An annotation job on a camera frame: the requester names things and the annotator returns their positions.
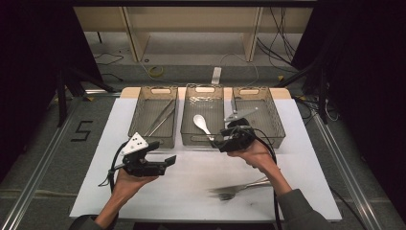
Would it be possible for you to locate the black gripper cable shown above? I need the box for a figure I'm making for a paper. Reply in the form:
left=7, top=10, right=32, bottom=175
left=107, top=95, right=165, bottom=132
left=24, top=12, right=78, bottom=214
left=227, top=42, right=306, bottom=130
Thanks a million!
left=248, top=126, right=283, bottom=230
left=98, top=142, right=128, bottom=193

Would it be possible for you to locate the beige wooden shelf unit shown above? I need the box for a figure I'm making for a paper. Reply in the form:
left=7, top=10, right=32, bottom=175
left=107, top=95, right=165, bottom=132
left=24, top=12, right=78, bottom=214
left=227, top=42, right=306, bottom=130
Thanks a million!
left=73, top=6, right=314, bottom=63

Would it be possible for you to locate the white power strip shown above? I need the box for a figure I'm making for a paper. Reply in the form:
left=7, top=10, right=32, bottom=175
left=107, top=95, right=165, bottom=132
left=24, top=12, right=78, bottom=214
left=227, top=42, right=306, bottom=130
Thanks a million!
left=211, top=66, right=223, bottom=85

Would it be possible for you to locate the bundle of black cables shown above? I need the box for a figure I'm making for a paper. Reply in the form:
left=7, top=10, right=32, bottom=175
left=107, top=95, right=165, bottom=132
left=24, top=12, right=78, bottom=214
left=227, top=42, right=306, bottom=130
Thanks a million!
left=257, top=6, right=307, bottom=65

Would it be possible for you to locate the metal fork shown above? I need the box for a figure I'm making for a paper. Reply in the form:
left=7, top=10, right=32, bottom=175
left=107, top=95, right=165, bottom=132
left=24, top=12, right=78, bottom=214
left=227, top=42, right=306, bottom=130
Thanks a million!
left=217, top=181, right=272, bottom=201
left=208, top=176, right=272, bottom=195

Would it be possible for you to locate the white cable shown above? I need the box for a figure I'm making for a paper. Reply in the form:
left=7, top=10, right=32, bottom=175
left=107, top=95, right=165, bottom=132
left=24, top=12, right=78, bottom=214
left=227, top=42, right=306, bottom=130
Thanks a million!
left=219, top=52, right=260, bottom=87

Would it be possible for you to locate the transparent grey plastic bin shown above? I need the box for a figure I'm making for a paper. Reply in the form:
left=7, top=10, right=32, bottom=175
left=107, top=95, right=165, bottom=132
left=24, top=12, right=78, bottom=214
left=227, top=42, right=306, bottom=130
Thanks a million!
left=180, top=84, right=226, bottom=148
left=127, top=85, right=179, bottom=150
left=231, top=85, right=286, bottom=150

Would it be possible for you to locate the thin black floor cable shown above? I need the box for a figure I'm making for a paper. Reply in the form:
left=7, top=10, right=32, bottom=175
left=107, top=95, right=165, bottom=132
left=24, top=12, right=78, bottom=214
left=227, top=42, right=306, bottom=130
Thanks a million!
left=94, top=52, right=124, bottom=82

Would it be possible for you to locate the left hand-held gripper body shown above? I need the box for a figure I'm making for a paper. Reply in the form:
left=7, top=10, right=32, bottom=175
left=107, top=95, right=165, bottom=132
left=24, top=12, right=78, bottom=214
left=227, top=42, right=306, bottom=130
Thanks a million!
left=120, top=131, right=168, bottom=178

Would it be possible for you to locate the white spoon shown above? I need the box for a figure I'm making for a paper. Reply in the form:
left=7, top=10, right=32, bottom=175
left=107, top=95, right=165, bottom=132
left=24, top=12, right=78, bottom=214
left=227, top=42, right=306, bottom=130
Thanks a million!
left=192, top=114, right=215, bottom=142

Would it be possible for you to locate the person's right hand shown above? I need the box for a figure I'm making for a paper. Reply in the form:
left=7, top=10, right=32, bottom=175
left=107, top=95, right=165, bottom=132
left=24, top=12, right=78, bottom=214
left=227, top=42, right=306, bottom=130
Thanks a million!
left=227, top=140, right=280, bottom=176

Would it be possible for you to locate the yellow tape roll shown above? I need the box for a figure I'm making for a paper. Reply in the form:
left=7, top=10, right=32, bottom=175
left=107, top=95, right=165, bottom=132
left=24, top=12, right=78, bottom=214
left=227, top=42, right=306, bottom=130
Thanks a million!
left=148, top=65, right=165, bottom=79

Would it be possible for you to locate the person's left hand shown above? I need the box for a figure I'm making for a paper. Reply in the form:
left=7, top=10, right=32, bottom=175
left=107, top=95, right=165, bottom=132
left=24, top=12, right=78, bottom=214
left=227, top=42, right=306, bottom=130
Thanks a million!
left=111, top=168, right=159, bottom=201

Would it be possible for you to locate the aluminium floor rail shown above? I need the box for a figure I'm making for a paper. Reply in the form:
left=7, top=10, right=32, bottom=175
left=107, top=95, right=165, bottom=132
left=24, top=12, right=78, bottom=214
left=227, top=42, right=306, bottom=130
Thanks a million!
left=310, top=111, right=384, bottom=230
left=0, top=95, right=84, bottom=230

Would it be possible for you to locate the metal chopstick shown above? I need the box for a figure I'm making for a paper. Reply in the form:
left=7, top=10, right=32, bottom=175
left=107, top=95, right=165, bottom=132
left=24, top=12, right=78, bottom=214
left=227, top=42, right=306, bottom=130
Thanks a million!
left=147, top=108, right=176, bottom=138
left=143, top=99, right=176, bottom=138

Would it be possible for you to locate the black metal stand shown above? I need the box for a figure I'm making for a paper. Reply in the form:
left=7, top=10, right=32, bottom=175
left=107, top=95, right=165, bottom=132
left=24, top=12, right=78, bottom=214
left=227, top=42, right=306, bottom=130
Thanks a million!
left=274, top=60, right=329, bottom=126
left=56, top=68, right=116, bottom=128

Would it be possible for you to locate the metal table knife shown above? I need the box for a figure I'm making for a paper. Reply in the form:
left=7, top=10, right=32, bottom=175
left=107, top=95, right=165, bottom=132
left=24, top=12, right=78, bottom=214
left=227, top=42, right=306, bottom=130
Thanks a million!
left=224, top=106, right=259, bottom=123

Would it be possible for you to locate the black curtain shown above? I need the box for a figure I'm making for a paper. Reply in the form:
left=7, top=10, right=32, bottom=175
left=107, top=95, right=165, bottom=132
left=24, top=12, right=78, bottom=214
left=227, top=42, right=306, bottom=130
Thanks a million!
left=0, top=0, right=103, bottom=173
left=291, top=0, right=406, bottom=221

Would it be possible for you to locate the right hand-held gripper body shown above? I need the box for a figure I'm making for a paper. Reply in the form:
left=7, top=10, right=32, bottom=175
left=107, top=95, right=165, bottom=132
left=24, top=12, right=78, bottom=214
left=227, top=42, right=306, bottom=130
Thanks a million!
left=212, top=123, right=257, bottom=153

